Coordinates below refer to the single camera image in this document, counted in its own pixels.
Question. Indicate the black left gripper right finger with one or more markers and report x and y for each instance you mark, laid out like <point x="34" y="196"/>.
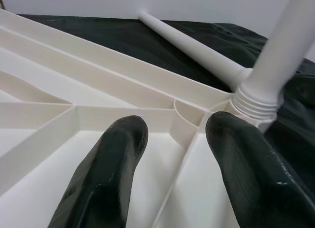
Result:
<point x="258" y="178"/>

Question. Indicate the white plastic table leg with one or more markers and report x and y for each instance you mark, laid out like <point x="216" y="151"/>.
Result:
<point x="192" y="45"/>
<point x="278" y="53"/>

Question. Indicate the white plastic table top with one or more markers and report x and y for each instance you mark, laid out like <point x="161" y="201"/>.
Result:
<point x="73" y="90"/>

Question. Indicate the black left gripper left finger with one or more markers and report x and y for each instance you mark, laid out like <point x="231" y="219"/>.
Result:
<point x="105" y="176"/>

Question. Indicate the black table cloth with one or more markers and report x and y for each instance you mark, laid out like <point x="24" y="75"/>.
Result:
<point x="137" y="36"/>

